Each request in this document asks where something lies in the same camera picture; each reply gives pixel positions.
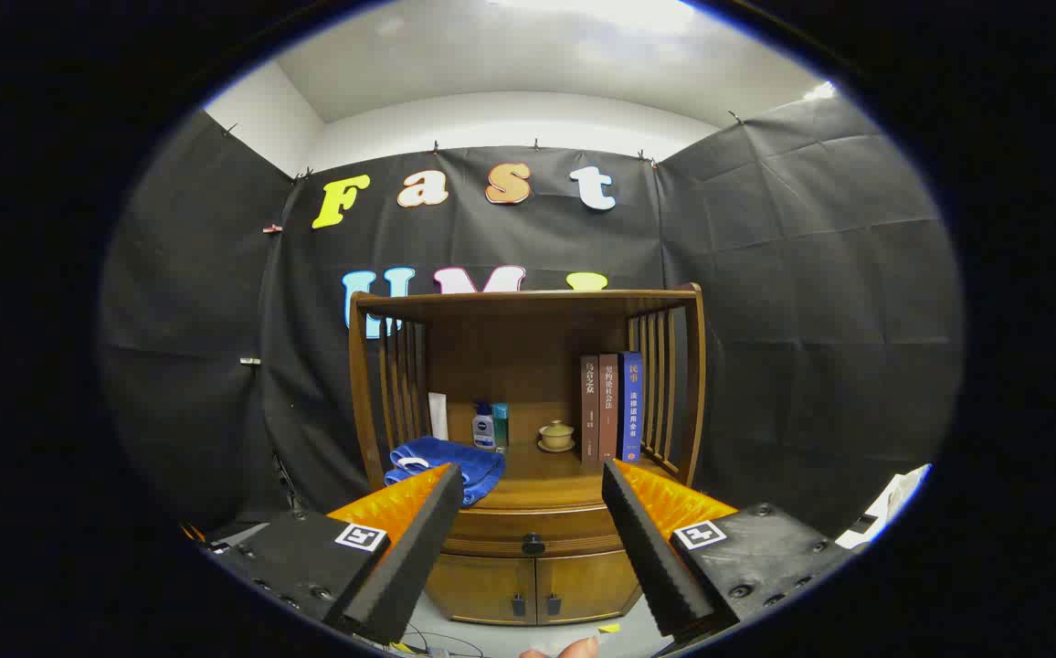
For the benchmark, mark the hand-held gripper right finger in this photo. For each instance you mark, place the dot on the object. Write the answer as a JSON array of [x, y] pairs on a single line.
[[651, 557]]

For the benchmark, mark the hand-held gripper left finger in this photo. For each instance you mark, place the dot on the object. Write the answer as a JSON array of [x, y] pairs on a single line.
[[409, 567]]

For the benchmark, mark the wooden drawer with black knob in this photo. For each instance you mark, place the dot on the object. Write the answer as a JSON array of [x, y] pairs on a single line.
[[491, 530]]

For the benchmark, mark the wooden cabinet door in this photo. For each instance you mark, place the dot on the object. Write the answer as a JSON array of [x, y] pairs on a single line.
[[482, 585], [587, 585]]

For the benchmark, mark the wooden countertop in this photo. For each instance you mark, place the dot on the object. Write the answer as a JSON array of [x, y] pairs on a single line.
[[546, 475]]

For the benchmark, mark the wooden cabinet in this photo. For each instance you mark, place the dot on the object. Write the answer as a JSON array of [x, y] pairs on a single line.
[[510, 366]]

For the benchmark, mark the blue folded towel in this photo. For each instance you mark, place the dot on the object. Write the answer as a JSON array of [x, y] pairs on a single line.
[[455, 457]]

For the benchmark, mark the blue book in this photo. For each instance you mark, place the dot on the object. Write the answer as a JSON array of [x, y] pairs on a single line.
[[630, 407]]

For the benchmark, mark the white tube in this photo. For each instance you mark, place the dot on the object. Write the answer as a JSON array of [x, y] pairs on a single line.
[[438, 416]]

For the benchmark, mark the white bottle with blue cap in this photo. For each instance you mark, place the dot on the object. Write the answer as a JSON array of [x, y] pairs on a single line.
[[483, 431]]

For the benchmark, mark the beige lidded teacup with saucer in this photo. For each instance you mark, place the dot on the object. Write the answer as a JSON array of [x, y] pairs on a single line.
[[556, 435]]

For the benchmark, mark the reddish brown book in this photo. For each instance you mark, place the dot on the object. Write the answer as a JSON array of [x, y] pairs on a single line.
[[609, 407]]

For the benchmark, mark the dark brown book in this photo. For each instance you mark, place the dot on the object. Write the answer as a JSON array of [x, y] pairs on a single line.
[[590, 411]]

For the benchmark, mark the teal bottle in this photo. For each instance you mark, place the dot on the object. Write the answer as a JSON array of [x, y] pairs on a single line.
[[501, 428]]

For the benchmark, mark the white object at edge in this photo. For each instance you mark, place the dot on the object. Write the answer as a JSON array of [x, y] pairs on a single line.
[[889, 507]]

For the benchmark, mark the black backdrop cloth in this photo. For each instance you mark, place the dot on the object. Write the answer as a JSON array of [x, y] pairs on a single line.
[[811, 320]]

